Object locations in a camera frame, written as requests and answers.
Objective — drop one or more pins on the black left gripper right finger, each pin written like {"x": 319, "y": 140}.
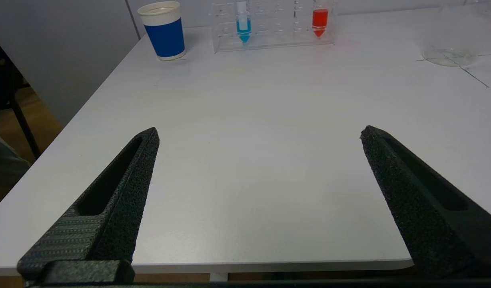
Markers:
{"x": 425, "y": 216}

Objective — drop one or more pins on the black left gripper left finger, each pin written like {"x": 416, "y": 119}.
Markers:
{"x": 109, "y": 216}

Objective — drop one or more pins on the clear glass beaker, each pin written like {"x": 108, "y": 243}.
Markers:
{"x": 449, "y": 56}

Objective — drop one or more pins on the test tube with red pigment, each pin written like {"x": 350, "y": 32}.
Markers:
{"x": 320, "y": 20}

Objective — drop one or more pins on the clear acrylic test tube rack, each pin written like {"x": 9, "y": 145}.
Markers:
{"x": 277, "y": 38}

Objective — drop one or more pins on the test tube with blue pigment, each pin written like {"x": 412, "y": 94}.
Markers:
{"x": 244, "y": 26}

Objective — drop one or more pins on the grey fabric object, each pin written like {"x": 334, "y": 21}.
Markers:
{"x": 3, "y": 168}

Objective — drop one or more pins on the black wheeled stand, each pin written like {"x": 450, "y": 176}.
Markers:
{"x": 23, "y": 120}

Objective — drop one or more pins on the blue white paper cup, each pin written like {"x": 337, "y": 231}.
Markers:
{"x": 165, "y": 38}

